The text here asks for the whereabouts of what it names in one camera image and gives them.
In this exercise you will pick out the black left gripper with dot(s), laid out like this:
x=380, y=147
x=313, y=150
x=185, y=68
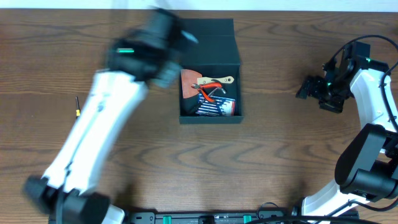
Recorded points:
x=173, y=70

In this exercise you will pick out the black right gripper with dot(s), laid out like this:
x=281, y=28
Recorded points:
x=317, y=81

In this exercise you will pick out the orange scraper wooden handle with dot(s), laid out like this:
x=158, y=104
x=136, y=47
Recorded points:
x=194, y=82

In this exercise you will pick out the red handled pliers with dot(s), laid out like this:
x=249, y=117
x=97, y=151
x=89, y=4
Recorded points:
x=205, y=90

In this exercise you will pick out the black gift box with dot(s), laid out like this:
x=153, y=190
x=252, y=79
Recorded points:
x=215, y=55

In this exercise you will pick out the clear screwdriver set case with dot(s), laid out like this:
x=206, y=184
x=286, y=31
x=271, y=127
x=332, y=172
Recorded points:
x=221, y=107

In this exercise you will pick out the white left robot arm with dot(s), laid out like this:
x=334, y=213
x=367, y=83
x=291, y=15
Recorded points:
x=66, y=192

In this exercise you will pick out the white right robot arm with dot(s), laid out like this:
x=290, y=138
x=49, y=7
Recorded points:
x=366, y=171

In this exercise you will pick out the black handled screwdriver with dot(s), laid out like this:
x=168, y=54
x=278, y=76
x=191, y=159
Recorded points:
x=78, y=111

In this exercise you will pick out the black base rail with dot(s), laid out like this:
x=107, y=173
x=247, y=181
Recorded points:
x=209, y=217

